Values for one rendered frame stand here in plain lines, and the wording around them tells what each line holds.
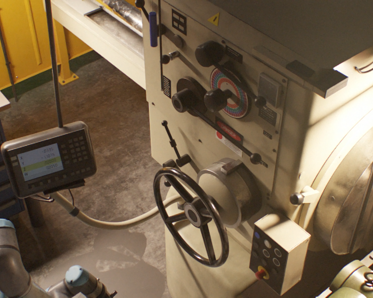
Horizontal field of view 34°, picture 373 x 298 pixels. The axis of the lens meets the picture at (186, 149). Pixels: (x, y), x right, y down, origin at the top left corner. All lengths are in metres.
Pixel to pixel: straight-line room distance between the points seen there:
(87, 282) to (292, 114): 1.01
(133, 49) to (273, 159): 1.24
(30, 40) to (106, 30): 1.54
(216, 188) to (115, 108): 2.58
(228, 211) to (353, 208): 0.41
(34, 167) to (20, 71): 2.28
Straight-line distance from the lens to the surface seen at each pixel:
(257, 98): 1.74
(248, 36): 1.80
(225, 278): 2.75
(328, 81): 1.64
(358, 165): 1.97
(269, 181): 1.97
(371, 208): 2.19
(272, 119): 1.81
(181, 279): 3.12
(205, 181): 2.05
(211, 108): 1.85
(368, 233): 2.33
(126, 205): 3.83
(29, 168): 2.41
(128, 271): 3.52
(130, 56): 2.91
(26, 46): 4.56
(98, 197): 3.89
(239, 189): 2.00
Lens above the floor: 2.86
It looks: 43 degrees down
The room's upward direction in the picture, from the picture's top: straight up
